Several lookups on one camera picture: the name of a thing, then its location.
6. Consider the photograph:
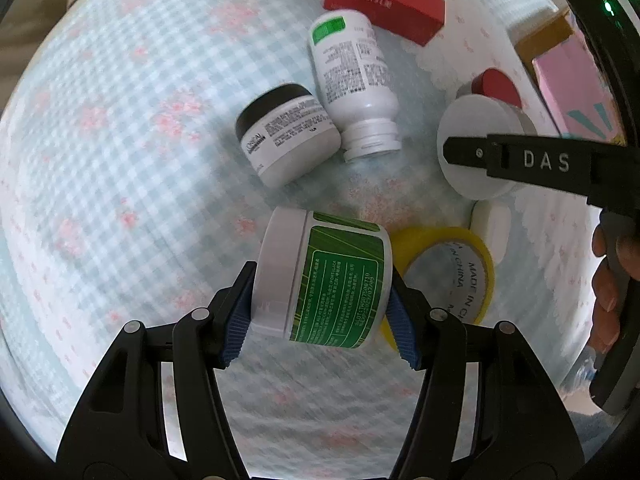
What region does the large white round jar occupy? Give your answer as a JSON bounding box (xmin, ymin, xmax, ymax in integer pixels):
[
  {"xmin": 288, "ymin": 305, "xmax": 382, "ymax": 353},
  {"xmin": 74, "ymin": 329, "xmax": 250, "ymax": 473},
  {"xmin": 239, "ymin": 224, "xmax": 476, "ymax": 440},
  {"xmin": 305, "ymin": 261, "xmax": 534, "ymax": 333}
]
[{"xmin": 437, "ymin": 94, "xmax": 537, "ymax": 200}]

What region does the small white container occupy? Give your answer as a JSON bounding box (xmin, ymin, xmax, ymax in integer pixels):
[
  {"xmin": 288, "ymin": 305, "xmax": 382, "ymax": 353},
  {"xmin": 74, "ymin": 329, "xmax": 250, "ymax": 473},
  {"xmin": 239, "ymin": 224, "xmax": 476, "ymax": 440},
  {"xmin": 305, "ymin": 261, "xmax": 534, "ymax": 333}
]
[{"xmin": 470, "ymin": 200, "xmax": 512, "ymax": 266}]

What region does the black lid white jar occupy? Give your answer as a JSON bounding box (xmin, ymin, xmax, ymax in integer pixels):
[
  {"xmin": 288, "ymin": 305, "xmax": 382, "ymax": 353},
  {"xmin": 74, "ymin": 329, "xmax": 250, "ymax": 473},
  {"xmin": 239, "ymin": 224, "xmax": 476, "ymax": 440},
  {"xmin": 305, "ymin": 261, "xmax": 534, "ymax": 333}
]
[{"xmin": 235, "ymin": 84, "xmax": 342, "ymax": 188}]

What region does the red lid small jar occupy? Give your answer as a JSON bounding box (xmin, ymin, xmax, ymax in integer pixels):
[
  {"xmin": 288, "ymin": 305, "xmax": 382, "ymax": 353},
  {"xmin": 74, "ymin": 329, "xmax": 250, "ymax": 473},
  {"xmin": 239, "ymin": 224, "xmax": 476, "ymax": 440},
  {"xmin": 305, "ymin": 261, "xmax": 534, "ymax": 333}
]
[{"xmin": 456, "ymin": 67, "xmax": 523, "ymax": 108}]

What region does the red rectangular box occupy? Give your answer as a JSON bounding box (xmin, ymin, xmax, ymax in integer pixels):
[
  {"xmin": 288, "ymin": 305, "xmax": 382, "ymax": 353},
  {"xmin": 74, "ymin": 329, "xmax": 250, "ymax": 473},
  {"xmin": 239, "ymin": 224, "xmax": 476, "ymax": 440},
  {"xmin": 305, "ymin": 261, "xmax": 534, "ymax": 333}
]
[{"xmin": 323, "ymin": 0, "xmax": 446, "ymax": 47}]

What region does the white pill bottle green label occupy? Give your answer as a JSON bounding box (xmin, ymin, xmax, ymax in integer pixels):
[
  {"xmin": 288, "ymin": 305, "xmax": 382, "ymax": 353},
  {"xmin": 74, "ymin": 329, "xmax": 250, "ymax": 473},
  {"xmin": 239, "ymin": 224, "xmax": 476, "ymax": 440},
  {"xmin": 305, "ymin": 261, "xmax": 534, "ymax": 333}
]
[{"xmin": 309, "ymin": 10, "xmax": 401, "ymax": 162}]

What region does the green label white jar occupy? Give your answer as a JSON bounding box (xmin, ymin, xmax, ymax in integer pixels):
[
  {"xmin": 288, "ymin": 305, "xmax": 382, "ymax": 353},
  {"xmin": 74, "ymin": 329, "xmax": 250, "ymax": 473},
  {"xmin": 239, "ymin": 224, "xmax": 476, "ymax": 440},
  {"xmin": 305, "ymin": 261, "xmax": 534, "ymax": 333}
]
[{"xmin": 252, "ymin": 207, "xmax": 393, "ymax": 349}]

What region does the yellow tape roll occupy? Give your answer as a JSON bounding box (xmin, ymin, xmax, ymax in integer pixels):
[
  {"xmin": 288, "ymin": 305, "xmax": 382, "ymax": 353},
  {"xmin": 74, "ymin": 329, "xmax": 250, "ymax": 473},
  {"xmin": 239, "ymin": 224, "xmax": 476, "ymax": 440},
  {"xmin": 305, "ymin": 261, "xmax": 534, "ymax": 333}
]
[{"xmin": 381, "ymin": 226, "xmax": 495, "ymax": 368}]

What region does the person's right hand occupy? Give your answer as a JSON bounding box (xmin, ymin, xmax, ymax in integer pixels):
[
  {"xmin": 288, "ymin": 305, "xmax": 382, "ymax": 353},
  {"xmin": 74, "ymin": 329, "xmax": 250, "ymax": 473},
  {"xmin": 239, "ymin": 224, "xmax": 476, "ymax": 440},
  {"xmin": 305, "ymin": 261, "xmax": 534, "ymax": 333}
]
[{"xmin": 588, "ymin": 237, "xmax": 640, "ymax": 354}]

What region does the pink cardboard box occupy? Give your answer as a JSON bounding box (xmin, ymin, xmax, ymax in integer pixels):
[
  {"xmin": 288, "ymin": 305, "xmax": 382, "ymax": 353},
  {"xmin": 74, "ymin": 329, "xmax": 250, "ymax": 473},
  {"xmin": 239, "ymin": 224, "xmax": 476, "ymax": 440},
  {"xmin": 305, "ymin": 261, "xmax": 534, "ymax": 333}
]
[{"xmin": 515, "ymin": 10, "xmax": 626, "ymax": 145}]

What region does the blue checkered bed sheet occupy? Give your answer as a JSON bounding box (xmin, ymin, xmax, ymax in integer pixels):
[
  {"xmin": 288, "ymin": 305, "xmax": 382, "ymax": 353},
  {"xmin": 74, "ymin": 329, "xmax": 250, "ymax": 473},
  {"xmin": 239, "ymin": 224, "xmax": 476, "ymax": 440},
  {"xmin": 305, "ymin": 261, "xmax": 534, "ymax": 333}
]
[{"xmin": 1, "ymin": 0, "xmax": 598, "ymax": 479}]

